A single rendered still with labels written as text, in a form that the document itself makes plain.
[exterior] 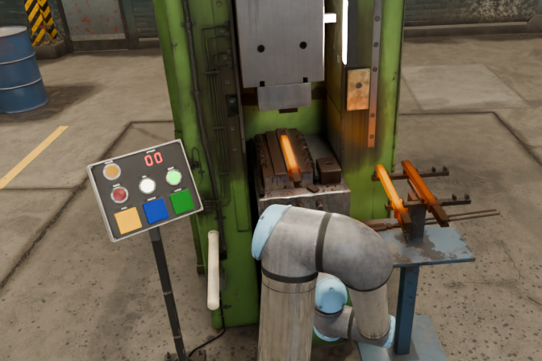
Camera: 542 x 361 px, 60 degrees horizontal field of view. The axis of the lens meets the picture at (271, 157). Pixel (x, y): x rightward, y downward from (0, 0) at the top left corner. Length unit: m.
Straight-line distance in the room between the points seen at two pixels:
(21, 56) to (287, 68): 4.68
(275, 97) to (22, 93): 4.70
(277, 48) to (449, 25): 6.47
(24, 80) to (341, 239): 5.51
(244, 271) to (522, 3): 6.82
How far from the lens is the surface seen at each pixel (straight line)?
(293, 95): 1.75
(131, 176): 1.72
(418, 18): 7.90
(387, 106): 2.03
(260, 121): 2.30
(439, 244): 2.04
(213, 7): 1.79
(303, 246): 0.87
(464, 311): 2.79
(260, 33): 1.67
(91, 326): 2.85
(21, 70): 6.10
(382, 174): 1.93
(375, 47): 1.92
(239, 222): 2.17
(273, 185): 1.91
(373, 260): 0.90
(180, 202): 1.74
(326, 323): 1.42
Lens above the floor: 1.94
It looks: 28 degrees down
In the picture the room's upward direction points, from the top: 4 degrees counter-clockwise
